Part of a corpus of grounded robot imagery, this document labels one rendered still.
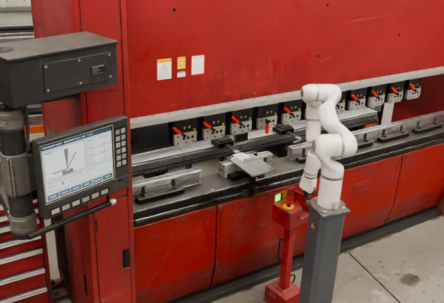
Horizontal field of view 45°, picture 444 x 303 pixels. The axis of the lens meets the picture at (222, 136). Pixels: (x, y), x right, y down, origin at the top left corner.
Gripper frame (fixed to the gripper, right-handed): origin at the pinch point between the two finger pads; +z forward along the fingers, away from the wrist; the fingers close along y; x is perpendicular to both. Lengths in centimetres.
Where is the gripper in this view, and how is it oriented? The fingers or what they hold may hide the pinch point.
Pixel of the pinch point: (306, 196)
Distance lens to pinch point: 339.6
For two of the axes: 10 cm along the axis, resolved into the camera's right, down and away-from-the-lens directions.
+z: -0.9, 8.9, 4.5
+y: 6.4, 4.0, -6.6
